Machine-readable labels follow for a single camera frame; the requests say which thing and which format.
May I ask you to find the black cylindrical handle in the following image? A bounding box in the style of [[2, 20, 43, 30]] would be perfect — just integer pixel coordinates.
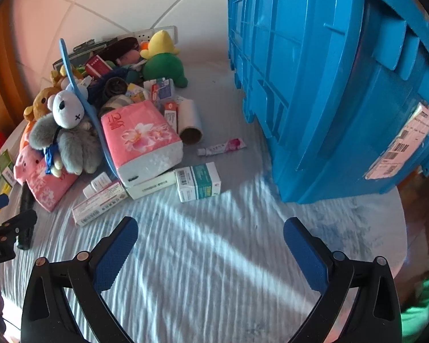
[[15, 181, 37, 251]]

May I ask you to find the green carton box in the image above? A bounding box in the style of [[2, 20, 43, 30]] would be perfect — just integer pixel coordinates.
[[0, 149, 16, 188]]

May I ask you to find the white green patch box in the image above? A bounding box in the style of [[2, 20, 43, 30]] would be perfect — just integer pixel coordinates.
[[125, 170, 176, 200]]

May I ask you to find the large pink tissue pack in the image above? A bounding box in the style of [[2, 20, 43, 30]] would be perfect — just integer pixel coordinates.
[[101, 100, 184, 188]]

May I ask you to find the teal white medicine box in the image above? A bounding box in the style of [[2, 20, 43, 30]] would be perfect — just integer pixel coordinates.
[[174, 162, 221, 203]]

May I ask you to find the blue plastic shoehorn toy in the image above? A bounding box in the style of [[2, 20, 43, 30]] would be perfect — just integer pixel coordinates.
[[59, 38, 119, 178]]

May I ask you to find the pink white flat medicine box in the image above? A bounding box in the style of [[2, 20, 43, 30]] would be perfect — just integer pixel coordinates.
[[72, 181, 128, 227]]

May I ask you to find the small white pill box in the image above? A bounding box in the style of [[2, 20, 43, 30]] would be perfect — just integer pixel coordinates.
[[83, 172, 112, 198]]

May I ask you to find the grey white plush dog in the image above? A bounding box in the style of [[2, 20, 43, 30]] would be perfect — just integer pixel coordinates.
[[29, 89, 103, 177]]

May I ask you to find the brown teddy bear plush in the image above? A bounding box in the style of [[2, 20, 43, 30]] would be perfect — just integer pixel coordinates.
[[24, 87, 60, 121]]

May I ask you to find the pink ointment tube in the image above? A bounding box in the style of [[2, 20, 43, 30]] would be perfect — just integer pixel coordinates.
[[197, 138, 246, 156]]

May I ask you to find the white paper roll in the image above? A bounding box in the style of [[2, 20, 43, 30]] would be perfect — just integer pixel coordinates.
[[177, 98, 203, 145]]

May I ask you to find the red white toothpaste box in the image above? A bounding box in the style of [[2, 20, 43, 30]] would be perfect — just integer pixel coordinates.
[[164, 101, 178, 132]]

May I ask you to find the dark glass jar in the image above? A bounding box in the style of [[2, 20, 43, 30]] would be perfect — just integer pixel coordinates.
[[103, 77, 128, 100]]

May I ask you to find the red small box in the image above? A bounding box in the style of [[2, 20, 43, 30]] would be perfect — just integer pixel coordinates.
[[85, 55, 112, 78]]

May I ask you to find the blue white medicine box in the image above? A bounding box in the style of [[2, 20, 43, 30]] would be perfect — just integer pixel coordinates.
[[151, 79, 175, 102]]

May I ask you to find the blue plastic storage crate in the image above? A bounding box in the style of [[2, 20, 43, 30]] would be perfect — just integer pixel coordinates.
[[228, 0, 429, 204]]

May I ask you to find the doll with dark hair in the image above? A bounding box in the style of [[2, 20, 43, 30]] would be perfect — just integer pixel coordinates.
[[98, 36, 140, 66]]

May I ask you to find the green yellow plush toy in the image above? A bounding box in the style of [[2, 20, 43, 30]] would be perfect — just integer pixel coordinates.
[[140, 30, 188, 88]]

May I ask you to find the white wall socket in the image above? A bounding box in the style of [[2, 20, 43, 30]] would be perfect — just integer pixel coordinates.
[[132, 25, 179, 43]]

